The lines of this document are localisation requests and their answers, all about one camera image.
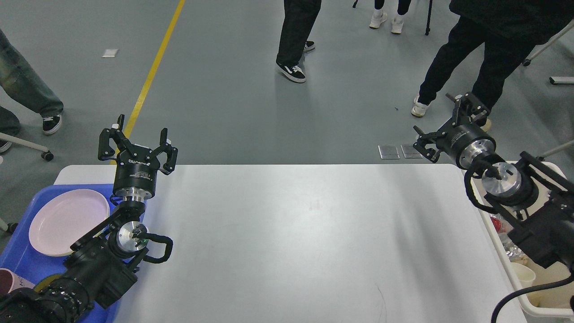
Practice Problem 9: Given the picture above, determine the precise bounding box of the white bar on floor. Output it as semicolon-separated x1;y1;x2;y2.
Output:
549;76;574;85

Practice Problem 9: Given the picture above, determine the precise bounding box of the foil tray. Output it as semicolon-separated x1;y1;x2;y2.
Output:
498;233;528;263

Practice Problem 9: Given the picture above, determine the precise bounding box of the left metal floor plate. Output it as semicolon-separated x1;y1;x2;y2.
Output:
378;145;400;160

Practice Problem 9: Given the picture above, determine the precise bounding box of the person with white sneakers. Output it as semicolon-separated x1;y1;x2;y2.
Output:
369;0;412;35

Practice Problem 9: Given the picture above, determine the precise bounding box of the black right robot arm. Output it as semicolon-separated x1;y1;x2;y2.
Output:
413;92;574;323

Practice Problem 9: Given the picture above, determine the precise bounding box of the white chair leg right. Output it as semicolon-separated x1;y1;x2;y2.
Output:
522;20;574;67

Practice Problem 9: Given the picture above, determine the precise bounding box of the pink mug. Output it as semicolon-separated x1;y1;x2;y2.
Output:
0;268;35;297

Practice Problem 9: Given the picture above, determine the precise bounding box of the beige plastic bin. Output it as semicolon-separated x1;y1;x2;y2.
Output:
462;161;574;319

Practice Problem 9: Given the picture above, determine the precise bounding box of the person in black pants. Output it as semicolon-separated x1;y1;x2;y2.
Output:
411;0;574;118

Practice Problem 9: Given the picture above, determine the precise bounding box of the pink plate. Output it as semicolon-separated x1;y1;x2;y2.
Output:
29;189;109;256

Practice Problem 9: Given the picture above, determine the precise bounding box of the person in grey jeans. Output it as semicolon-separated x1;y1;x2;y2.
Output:
0;32;64;135

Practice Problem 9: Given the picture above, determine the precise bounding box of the dark blue mug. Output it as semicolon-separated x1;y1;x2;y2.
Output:
34;273;62;293

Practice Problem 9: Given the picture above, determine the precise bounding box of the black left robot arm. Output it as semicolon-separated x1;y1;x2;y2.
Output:
1;115;178;323

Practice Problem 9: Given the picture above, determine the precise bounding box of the metal floor plate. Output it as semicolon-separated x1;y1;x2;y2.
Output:
400;144;424;159
378;145;400;160

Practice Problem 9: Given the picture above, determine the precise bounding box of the crushed red can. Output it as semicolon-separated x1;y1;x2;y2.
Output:
490;214;511;234

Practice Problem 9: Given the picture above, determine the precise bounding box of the blue plastic tray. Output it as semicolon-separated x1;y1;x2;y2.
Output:
0;184;148;323

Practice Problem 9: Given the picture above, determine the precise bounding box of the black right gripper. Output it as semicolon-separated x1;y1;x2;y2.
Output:
413;92;497;170

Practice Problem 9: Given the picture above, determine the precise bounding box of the right metal floor plate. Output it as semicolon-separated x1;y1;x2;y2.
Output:
400;144;424;159

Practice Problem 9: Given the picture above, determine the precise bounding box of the white paper on floor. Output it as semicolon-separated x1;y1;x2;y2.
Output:
102;48;119;58

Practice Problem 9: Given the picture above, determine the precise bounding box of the white chair base left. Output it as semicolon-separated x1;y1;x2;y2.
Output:
0;133;54;234

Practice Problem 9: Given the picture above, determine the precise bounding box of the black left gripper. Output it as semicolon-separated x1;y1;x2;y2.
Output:
98;114;179;201

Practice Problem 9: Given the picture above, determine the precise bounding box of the white paper cup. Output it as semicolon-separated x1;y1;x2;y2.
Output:
510;262;536;288

